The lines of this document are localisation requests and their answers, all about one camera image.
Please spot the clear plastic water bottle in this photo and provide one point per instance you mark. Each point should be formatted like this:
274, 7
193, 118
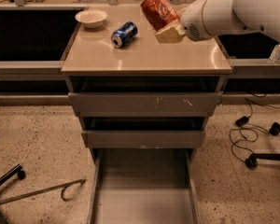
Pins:
275, 54

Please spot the metal hook rod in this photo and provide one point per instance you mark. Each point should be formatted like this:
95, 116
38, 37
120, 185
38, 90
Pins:
41, 191

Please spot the grey open bottom drawer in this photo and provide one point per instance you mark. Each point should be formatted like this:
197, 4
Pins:
143, 186

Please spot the blue pepsi can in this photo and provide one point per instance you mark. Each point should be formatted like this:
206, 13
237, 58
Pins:
124, 35

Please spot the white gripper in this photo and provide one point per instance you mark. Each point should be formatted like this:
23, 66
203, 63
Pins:
192, 24

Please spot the black caster leg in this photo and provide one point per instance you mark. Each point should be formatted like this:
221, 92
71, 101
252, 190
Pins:
17, 171

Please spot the red coke can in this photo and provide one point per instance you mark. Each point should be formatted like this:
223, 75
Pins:
159, 13

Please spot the white bowl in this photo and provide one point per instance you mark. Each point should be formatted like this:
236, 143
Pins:
91, 18

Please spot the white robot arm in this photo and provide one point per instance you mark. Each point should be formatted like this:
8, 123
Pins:
205, 19

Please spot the grey middle drawer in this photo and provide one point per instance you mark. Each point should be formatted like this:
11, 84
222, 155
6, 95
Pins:
143, 139

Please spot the grey top drawer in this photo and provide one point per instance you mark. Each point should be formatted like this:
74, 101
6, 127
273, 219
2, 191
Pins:
134, 104

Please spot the black power adapter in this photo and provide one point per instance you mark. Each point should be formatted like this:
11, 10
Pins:
242, 121

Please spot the grey drawer cabinet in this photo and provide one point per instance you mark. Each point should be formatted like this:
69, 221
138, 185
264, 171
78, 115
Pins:
93, 64

